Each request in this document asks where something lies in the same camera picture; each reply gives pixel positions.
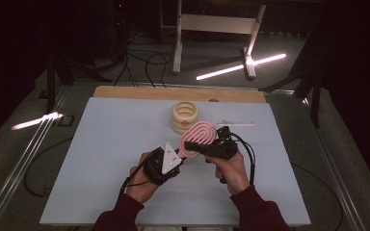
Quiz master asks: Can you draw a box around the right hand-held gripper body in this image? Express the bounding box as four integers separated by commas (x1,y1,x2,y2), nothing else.
201,120,255,162

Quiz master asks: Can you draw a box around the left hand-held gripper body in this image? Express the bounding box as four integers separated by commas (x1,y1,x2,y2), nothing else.
144,141,182,187

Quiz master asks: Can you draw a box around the pink hairbrush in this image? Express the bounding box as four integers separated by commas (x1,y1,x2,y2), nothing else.
176,119,218,159

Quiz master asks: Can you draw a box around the person's right hand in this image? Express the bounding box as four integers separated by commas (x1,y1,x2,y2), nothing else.
206,150,251,196

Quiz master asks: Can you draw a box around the person's left hand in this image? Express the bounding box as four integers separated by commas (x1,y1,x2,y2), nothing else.
125,152,162,205

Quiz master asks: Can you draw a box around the cream ribbed cup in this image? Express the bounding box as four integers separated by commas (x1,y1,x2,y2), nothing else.
171,100,200,135

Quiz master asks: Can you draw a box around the light blue mat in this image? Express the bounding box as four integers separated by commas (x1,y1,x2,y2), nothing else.
40,96,312,227

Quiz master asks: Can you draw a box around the black stand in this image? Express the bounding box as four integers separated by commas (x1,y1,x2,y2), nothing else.
258,18,327,129
44,47,114,115

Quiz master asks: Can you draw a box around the small black floor plate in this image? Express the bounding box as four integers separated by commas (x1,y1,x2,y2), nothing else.
56,115,75,127

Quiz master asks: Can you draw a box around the dark equipment rack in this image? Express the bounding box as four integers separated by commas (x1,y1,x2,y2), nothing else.
109,0,133,62

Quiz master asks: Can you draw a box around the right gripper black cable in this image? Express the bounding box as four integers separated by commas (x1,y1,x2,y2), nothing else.
229,132,257,187

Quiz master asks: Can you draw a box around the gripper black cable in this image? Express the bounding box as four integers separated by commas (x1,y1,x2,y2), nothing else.
229,132,257,187
119,157,157,200

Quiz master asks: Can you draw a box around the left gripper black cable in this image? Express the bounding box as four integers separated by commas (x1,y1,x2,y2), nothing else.
119,157,157,200

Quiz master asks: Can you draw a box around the aluminium rail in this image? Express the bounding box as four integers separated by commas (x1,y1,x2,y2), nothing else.
0,85,73,231
115,81,295,95
302,95,367,231

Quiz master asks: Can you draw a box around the bundle of black cables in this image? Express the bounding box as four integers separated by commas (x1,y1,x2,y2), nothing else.
110,28,174,90

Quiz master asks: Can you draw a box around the thin black floor cable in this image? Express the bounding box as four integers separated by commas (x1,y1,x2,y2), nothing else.
290,163,345,231
23,137,74,198

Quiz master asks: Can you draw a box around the white desk frame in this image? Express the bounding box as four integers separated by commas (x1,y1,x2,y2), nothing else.
172,0,268,80

